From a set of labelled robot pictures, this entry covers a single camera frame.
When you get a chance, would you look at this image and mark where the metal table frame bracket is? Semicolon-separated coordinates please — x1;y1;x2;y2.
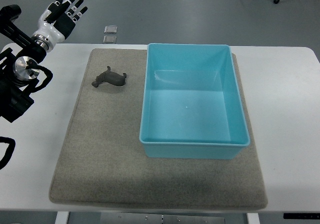
100;212;226;224

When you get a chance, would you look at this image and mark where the blue plastic box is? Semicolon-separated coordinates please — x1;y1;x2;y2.
139;43;251;160

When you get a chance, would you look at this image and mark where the grey felt mat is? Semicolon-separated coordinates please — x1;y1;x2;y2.
49;48;268;211

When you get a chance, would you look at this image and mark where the lower floor outlet plate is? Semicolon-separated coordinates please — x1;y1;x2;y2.
102;35;117;44

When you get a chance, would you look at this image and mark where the black table control panel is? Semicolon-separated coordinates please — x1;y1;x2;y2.
283;213;320;220

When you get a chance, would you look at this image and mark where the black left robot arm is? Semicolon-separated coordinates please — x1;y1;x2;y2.
0;4;53;123

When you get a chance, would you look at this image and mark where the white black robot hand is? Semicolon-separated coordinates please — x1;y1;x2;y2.
31;0;88;53

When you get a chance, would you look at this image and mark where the brown hippo toy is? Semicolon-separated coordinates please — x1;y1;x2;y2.
91;66;127;88

